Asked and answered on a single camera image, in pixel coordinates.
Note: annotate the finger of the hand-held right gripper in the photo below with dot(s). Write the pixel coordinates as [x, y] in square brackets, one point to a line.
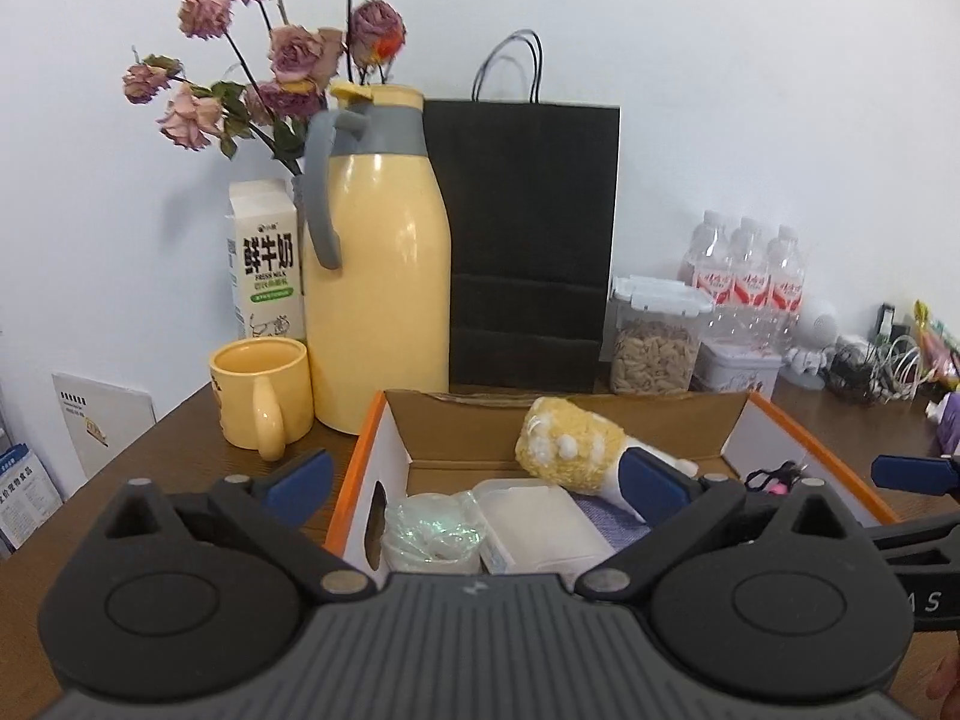
[911, 471]
[922, 540]

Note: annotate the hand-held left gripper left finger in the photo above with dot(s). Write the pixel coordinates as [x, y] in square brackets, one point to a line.
[300, 480]

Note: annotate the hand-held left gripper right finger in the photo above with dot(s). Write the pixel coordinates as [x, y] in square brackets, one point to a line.
[656, 491]

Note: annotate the yellow plush toy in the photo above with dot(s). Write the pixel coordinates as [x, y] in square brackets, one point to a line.
[570, 442]

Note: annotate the pink black scissors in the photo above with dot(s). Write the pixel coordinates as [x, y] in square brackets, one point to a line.
[772, 481]

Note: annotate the clear plastic box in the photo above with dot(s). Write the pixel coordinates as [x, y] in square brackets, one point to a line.
[540, 525]

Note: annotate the iridescent plastic bag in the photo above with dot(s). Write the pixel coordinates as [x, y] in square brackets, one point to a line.
[431, 532]

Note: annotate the orange-edged cardboard box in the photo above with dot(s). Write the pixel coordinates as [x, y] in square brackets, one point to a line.
[465, 431]

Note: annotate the purple tissue pack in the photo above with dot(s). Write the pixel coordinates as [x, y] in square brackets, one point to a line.
[949, 424]

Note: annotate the blue fabric pouch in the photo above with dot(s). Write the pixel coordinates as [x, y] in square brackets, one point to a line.
[600, 521]

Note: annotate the yellow mug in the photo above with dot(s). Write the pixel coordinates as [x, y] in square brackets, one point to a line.
[240, 397]

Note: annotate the colourful snack packet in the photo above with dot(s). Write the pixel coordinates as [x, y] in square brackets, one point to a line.
[937, 349]

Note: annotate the clear container of seeds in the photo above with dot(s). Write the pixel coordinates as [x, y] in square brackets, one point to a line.
[652, 360]

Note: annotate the white floral tin box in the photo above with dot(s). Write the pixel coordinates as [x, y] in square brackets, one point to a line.
[739, 371]

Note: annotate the white robot-shaped speaker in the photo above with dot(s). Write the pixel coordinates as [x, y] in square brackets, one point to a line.
[817, 322]

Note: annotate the white paper sign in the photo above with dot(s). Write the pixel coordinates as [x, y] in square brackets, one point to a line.
[97, 427]

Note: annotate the white milk carton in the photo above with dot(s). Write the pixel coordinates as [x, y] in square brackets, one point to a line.
[262, 262]

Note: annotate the clear water bottle red label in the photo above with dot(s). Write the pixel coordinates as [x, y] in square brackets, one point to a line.
[787, 277]
[705, 262]
[748, 270]

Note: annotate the blue white leaflet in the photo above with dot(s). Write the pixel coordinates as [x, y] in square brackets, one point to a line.
[26, 487]

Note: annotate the black paper bag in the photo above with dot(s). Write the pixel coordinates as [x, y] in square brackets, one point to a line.
[525, 240]

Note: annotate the dried pink rose bouquet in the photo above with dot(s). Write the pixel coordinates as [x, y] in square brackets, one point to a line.
[300, 52]

